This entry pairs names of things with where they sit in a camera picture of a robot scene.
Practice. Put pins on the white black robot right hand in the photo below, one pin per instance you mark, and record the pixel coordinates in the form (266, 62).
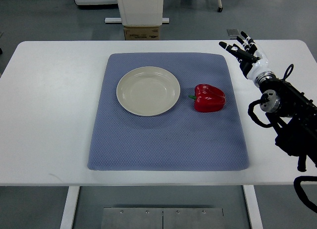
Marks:
(250, 57)

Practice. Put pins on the red bell pepper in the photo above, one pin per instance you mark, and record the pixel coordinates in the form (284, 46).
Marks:
(208, 98)

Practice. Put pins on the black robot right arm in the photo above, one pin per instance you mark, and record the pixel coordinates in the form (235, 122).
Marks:
(290, 113)

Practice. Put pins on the small grey floor plate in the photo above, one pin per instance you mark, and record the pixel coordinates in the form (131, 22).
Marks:
(233, 32)

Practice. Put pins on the cream round plate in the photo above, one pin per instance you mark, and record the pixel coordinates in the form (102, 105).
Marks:
(148, 91)

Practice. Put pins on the metal floor plate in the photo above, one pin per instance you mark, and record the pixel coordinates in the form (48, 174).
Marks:
(163, 218)

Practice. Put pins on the rolling chair leg with caster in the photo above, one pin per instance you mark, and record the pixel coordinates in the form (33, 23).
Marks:
(220, 7)

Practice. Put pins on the blue textured mat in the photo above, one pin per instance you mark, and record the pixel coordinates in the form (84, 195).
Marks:
(180, 139)

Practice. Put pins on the cardboard box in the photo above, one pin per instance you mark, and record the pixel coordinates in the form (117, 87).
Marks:
(141, 33)

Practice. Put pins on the white table right leg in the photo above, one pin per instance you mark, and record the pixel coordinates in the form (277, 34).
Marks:
(252, 207)

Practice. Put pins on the white table leg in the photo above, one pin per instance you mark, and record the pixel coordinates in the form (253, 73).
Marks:
(70, 207)
(252, 207)

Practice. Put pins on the white table left leg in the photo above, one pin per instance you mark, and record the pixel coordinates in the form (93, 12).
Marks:
(70, 207)

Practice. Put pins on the white pedestal column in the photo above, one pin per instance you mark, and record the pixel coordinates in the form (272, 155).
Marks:
(139, 13)

